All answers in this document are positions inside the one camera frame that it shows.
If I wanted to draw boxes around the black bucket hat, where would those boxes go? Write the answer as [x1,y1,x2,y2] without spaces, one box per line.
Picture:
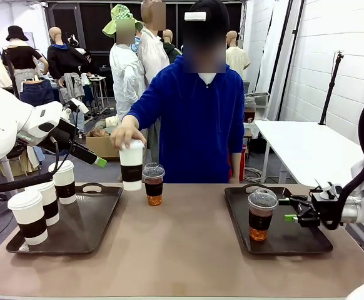
[6,25,29,43]

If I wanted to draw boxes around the white head-mounted camera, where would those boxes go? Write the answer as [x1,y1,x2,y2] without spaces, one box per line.
[184,11,208,23]

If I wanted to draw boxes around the person's left forearm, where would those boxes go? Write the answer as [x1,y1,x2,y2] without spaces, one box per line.
[229,152,243,184]

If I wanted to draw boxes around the black tripod stand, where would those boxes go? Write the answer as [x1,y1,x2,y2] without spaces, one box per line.
[318,51,348,126]

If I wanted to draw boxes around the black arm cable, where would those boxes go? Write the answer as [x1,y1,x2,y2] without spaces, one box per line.
[0,106,79,193]
[321,89,364,231]

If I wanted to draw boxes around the grey metal shelf tray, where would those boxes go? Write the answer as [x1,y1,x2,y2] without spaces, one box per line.
[245,91,270,120]

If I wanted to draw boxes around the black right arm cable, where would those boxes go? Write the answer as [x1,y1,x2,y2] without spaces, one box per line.
[321,89,364,231]

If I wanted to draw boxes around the person's right hand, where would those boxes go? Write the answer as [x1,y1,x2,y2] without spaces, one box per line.
[110,119,148,151]

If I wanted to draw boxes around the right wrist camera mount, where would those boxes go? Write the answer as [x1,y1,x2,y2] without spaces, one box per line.
[308,179,343,204]

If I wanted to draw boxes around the mannequin in dark green top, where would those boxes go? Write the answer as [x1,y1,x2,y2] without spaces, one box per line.
[162,29,183,65]

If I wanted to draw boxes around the black metal stand table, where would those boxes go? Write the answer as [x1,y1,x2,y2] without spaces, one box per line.
[86,74,110,116]

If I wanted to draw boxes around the mannequin in white shirt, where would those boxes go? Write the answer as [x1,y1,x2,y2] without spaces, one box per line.
[137,0,171,85]

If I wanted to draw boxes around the mannequin in black sweater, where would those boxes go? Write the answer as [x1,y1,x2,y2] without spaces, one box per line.
[46,26,91,98]

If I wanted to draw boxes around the mannequin in black top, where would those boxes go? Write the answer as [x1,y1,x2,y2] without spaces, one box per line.
[1,26,49,94]

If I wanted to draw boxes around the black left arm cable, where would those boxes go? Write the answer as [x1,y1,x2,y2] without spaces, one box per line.
[0,106,79,193]

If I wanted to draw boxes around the white paper cup black sleeve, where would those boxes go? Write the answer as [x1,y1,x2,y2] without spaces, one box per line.
[7,188,49,246]
[24,180,60,227]
[48,160,77,206]
[118,139,146,192]

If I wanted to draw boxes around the blue jeans mannequin torso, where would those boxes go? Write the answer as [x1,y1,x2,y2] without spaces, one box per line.
[19,77,55,108]

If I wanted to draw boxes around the green checkered sun hat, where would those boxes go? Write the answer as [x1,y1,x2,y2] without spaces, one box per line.
[102,3,144,39]

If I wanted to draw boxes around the white side table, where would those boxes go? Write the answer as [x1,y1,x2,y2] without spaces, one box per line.
[253,119,364,229]

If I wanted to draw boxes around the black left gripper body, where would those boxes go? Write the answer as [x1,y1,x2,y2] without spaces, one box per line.
[39,119,79,156]

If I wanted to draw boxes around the cardboard box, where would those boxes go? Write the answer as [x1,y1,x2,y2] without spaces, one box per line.
[85,135,121,161]

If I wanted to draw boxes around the person in blue hoodie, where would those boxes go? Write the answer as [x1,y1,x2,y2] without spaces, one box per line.
[121,0,246,184]

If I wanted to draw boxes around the mannequin in cream shirt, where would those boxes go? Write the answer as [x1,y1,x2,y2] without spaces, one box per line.
[225,30,251,81]

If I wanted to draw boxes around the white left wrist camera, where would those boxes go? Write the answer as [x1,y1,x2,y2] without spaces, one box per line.
[63,98,89,116]

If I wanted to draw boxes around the brown glass jar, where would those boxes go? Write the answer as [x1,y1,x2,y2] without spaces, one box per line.
[243,97,257,123]

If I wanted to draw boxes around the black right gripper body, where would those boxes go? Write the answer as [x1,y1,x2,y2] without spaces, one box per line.
[296,192,343,229]

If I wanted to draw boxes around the person's right forearm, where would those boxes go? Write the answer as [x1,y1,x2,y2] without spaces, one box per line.
[122,74,183,132]

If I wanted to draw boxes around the clear plastic iced tea cup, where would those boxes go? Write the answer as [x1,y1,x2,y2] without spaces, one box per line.
[141,162,166,207]
[247,186,278,243]

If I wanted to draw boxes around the white coiled floor cables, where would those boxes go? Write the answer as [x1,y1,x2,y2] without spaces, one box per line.
[243,166,266,184]

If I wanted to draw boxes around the dark brown serving tray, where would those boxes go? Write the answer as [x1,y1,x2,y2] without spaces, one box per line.
[224,183,334,255]
[6,182,124,255]

